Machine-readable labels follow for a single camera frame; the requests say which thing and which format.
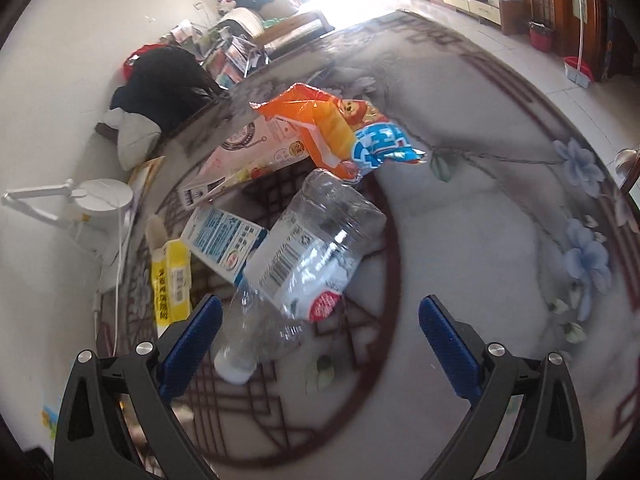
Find black jacket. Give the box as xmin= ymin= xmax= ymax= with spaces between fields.
xmin=110 ymin=46 xmax=221 ymax=131

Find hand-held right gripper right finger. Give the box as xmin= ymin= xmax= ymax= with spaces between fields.
xmin=419 ymin=295 xmax=590 ymax=480

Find pink white carton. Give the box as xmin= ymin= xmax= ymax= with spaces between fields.
xmin=177 ymin=115 xmax=308 ymax=211

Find white lamp cable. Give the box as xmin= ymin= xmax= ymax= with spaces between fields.
xmin=92 ymin=210 xmax=132 ymax=356

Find wooden sofa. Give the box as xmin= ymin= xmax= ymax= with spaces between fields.
xmin=220 ymin=0 xmax=336 ymax=56

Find white plastic bag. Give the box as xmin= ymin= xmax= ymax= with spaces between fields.
xmin=102 ymin=110 xmax=162 ymax=168

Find yellow tissue packet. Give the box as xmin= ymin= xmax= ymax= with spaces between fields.
xmin=145 ymin=215 xmax=193 ymax=338

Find magazine rack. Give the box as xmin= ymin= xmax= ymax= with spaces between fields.
xmin=172 ymin=25 xmax=271 ymax=88

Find yellow envelope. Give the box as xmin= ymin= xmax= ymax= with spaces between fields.
xmin=127 ymin=156 xmax=166 ymax=201

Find blue snack wrapper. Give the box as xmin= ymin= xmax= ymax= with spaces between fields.
xmin=350 ymin=122 xmax=427 ymax=176

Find white desk lamp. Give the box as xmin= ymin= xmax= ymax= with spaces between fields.
xmin=1 ymin=180 xmax=137 ymax=267

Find clear plastic bottle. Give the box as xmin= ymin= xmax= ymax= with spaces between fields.
xmin=214 ymin=169 xmax=387 ymax=385

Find small blue white carton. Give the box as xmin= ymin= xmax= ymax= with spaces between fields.
xmin=180 ymin=207 xmax=268 ymax=286

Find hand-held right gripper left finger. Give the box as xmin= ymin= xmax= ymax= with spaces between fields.
xmin=52 ymin=295 xmax=223 ymax=480

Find small red floor bin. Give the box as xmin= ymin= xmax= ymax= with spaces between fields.
xmin=529 ymin=20 xmax=555 ymax=52

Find red dustpan with handle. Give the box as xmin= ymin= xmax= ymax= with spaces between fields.
xmin=564 ymin=0 xmax=596 ymax=86

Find orange snack bag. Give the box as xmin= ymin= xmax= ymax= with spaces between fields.
xmin=250 ymin=82 xmax=396 ymax=181

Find red bag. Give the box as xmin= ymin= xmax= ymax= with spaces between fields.
xmin=124 ymin=45 xmax=161 ymax=78

